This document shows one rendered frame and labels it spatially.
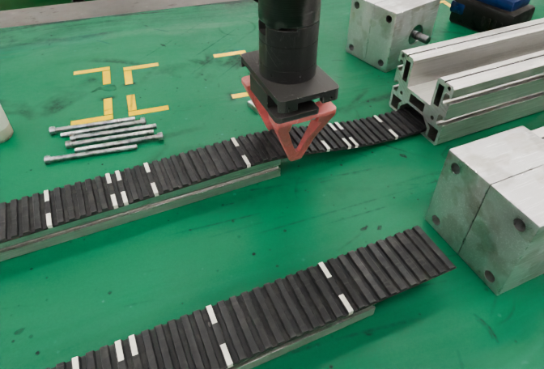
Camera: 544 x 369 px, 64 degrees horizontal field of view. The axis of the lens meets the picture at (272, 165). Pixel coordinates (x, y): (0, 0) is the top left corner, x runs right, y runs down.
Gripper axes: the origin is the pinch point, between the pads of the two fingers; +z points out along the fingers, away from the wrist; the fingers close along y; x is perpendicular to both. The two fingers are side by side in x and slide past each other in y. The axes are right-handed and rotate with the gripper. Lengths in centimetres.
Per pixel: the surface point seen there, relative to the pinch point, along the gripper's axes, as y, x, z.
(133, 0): 210, -11, 60
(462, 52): 2.1, -26.4, -4.5
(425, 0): 14.8, -30.1, -6.1
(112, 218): -1.9, 20.2, 2.1
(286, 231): -9.7, 4.5, 3.3
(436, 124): -4.3, -18.4, 0.4
